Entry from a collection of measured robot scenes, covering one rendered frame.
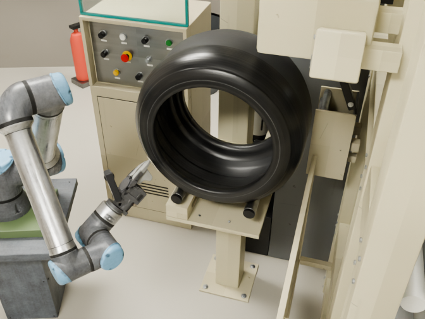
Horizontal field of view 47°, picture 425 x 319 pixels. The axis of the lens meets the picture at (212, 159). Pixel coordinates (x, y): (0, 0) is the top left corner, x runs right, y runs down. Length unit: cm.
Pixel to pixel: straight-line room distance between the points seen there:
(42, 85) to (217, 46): 58
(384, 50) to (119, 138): 190
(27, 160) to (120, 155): 124
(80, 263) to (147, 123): 51
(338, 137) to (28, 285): 158
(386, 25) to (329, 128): 75
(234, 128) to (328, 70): 104
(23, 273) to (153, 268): 73
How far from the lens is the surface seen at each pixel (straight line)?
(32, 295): 258
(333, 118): 183
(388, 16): 118
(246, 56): 152
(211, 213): 191
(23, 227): 223
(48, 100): 167
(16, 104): 164
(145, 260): 284
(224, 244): 246
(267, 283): 274
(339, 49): 101
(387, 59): 111
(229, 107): 197
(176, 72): 153
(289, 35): 112
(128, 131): 269
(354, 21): 109
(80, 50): 450
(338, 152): 191
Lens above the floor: 210
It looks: 36 degrees down
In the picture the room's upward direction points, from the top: 1 degrees clockwise
